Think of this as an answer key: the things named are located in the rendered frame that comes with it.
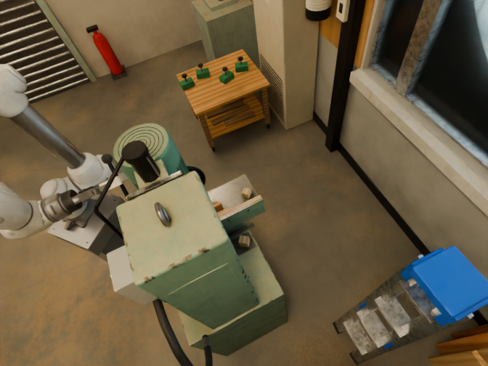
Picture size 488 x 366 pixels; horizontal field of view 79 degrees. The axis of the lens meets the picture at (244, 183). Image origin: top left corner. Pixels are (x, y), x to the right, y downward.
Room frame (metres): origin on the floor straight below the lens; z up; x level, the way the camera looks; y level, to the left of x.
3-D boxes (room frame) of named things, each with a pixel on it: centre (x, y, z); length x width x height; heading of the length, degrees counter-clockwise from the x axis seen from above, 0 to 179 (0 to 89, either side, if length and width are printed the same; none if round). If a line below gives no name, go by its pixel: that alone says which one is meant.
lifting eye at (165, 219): (0.35, 0.19, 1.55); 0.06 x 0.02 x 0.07; 13
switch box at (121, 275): (0.29, 0.32, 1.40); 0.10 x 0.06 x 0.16; 13
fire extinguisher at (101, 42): (3.45, 1.15, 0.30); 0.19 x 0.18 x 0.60; 10
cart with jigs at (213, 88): (2.15, -0.03, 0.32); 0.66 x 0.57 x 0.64; 101
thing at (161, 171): (0.49, 0.23, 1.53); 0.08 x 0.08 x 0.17; 13
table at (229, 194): (0.74, 0.26, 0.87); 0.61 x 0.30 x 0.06; 103
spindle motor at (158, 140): (0.63, 0.26, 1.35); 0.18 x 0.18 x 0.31
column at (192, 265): (0.35, 0.19, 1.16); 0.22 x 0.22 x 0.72; 13
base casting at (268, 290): (0.51, 0.23, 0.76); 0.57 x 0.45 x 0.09; 13
